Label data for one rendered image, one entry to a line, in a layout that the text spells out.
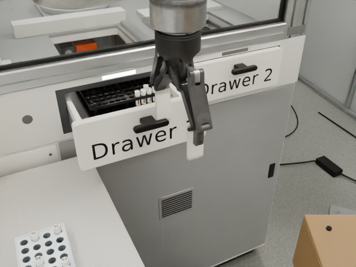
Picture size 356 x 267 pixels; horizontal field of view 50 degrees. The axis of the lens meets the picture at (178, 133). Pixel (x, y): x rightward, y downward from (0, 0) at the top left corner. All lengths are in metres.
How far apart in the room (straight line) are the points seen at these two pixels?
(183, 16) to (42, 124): 0.46
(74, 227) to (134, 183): 0.35
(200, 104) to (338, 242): 0.29
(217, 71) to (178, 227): 0.55
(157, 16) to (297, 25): 0.61
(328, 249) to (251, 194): 0.80
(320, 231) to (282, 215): 1.27
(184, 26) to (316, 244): 0.37
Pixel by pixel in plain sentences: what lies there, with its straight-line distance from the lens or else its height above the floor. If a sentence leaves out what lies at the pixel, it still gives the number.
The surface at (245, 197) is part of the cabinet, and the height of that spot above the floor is 0.38.
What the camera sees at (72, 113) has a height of 0.89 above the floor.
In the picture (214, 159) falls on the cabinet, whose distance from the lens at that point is 1.18.
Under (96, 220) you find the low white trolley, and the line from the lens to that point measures 0.78.
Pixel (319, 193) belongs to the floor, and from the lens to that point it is 2.06.
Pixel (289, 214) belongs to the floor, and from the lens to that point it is 1.91.
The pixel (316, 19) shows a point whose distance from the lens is 2.94.
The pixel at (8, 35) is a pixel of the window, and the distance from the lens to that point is 0.84.
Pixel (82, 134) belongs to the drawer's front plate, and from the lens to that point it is 0.76.
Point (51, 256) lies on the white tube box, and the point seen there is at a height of 0.80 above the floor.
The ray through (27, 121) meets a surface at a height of 0.87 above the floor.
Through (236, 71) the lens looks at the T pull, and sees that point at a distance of 0.98.
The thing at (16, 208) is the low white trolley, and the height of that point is 0.76.
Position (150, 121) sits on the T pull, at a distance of 0.76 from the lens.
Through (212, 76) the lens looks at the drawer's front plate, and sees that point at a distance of 0.99.
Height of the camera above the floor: 1.32
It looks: 34 degrees down
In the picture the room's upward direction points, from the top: straight up
